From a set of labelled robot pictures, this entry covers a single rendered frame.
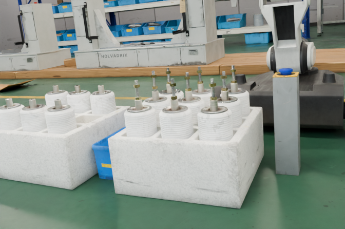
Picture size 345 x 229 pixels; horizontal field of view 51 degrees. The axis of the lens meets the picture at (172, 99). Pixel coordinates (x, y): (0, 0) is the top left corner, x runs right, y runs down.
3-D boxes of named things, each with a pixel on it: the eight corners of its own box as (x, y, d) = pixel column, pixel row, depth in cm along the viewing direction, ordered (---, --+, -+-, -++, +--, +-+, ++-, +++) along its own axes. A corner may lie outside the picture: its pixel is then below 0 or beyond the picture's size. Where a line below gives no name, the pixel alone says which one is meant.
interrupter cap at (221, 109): (228, 107, 104) (228, 105, 104) (227, 114, 97) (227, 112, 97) (202, 108, 106) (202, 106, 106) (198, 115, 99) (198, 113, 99)
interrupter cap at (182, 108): (193, 109, 105) (193, 107, 105) (172, 115, 101) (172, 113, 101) (177, 106, 111) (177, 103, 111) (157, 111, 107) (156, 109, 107)
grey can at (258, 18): (254, 26, 579) (254, 14, 575) (265, 25, 572) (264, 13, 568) (252, 26, 565) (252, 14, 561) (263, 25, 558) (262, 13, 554)
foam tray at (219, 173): (166, 148, 147) (161, 105, 143) (264, 154, 132) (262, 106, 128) (114, 193, 113) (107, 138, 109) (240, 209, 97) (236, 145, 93)
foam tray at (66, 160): (64, 141, 169) (58, 103, 165) (136, 148, 152) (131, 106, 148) (-9, 176, 135) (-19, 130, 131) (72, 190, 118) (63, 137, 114)
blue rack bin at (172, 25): (176, 31, 666) (175, 19, 661) (195, 30, 649) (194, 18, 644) (164, 33, 622) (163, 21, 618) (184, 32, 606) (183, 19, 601)
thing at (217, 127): (235, 164, 109) (232, 105, 105) (234, 177, 100) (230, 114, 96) (204, 164, 111) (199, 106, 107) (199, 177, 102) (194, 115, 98)
